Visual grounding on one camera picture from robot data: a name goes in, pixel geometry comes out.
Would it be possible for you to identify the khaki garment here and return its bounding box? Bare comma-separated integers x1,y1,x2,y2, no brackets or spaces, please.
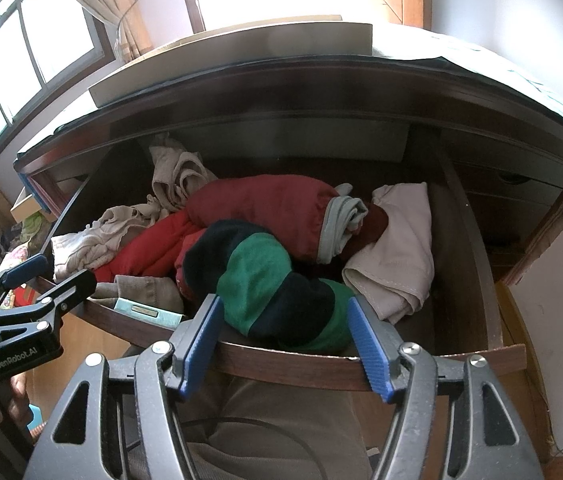
92,275,185,316

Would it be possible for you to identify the small cardboard box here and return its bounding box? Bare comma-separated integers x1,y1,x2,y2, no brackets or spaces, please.
10,187,45,223

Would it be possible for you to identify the pale pink folded garment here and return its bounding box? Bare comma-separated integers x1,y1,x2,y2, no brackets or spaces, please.
342,182,435,326

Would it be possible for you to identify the grey white sock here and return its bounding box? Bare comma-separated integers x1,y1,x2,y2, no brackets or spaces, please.
317,195,369,265

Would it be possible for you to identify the sliding window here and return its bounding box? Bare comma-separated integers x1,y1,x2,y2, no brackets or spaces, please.
0,0,112,153

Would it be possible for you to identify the cream underwear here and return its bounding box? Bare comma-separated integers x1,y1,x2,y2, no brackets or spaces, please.
52,195,172,283

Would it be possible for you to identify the dark wooden desk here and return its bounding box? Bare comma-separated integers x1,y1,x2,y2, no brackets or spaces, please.
14,55,563,286

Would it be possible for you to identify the dark wooden drawer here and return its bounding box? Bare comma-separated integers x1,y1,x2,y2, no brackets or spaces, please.
36,130,527,393

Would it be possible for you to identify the small red box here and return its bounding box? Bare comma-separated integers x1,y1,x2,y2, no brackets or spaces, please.
12,285,37,308

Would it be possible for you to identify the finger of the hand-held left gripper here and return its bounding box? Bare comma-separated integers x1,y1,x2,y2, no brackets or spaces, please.
0,254,50,311
0,269,98,328

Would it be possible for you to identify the small teal box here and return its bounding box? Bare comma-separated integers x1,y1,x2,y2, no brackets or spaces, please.
113,297,185,331

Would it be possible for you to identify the blue checked tablecloth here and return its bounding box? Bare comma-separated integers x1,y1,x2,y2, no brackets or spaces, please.
54,25,563,143

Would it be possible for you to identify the green navy striped underwear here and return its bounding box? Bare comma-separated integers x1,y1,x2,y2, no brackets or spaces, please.
183,220,362,353

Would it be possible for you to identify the dark red underwear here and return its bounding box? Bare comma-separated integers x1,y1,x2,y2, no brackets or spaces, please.
186,175,389,266

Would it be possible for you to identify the cardboard tray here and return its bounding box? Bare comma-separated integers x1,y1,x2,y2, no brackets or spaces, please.
88,21,373,109

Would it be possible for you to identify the green plastic bag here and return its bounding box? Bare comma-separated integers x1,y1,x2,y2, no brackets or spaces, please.
19,211,55,246

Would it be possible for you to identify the beige curtain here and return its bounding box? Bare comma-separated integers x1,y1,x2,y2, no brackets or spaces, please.
59,0,155,63

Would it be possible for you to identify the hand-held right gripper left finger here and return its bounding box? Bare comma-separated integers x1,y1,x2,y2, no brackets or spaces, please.
24,294,226,480

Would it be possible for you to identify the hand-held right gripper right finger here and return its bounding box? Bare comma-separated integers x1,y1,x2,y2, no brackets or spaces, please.
346,296,545,480

